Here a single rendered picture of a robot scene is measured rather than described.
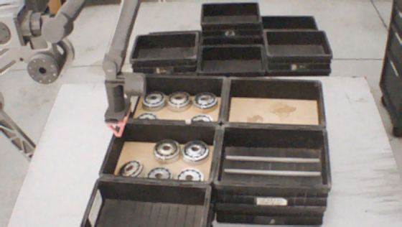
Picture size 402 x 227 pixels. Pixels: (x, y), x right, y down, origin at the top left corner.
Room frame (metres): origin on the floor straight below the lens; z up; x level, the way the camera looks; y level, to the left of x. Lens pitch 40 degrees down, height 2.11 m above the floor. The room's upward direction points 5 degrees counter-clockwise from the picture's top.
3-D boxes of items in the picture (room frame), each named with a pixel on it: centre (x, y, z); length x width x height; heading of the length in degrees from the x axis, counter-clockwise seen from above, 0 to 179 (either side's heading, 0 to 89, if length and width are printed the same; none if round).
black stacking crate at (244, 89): (1.45, -0.30, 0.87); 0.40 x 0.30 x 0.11; 80
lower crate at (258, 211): (1.16, -0.24, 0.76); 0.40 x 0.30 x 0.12; 80
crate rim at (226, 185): (1.16, -0.24, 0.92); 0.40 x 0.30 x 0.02; 80
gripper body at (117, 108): (1.20, 0.26, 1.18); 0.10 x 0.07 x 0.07; 169
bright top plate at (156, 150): (1.31, 0.13, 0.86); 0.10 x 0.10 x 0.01
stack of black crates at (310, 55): (2.40, -0.62, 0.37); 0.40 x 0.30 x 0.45; 85
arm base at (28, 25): (1.30, 0.51, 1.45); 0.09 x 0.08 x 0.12; 175
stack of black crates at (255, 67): (2.44, -0.22, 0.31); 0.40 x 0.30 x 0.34; 85
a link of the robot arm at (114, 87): (1.20, 0.25, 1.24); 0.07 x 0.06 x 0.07; 84
